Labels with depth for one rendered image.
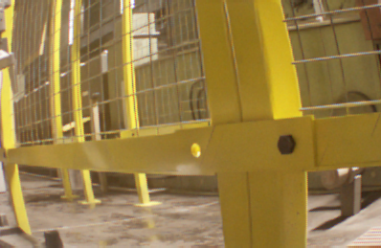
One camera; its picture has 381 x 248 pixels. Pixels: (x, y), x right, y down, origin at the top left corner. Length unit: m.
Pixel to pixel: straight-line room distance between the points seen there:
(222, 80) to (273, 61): 0.07
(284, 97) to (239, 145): 0.07
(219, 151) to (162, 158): 0.11
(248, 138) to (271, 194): 0.06
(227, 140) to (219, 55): 0.09
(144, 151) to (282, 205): 0.24
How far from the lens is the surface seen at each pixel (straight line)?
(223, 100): 0.57
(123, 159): 0.75
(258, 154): 0.53
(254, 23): 0.53
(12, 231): 1.30
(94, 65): 4.54
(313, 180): 2.71
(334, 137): 0.47
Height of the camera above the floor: 0.45
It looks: 1 degrees down
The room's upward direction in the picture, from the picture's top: 7 degrees counter-clockwise
